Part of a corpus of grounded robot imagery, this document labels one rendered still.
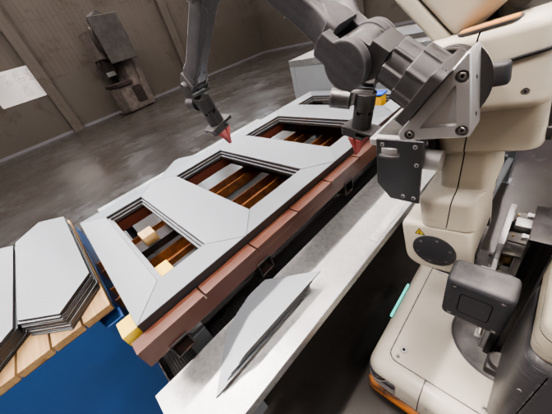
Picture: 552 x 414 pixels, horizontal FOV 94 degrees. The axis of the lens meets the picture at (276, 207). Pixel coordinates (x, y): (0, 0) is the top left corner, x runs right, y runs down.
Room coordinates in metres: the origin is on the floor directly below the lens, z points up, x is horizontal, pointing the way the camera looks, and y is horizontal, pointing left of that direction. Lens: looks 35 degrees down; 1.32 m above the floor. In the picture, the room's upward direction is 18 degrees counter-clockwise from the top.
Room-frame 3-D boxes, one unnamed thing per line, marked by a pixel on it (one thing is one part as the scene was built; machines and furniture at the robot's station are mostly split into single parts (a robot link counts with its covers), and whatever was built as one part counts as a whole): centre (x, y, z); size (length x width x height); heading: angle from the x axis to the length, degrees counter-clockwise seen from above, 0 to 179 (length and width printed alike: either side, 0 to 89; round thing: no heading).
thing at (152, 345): (0.81, -0.27, 0.80); 1.62 x 0.04 x 0.06; 125
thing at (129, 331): (0.44, 0.44, 0.79); 0.06 x 0.05 x 0.04; 35
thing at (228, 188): (1.29, 0.06, 0.70); 1.66 x 0.08 x 0.05; 125
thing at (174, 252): (1.12, -0.06, 0.70); 1.66 x 0.08 x 0.05; 125
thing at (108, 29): (10.22, 3.54, 1.40); 1.44 x 1.28 x 2.80; 127
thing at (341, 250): (0.60, -0.17, 0.67); 1.30 x 0.20 x 0.03; 125
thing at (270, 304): (0.42, 0.13, 0.70); 0.39 x 0.12 x 0.04; 125
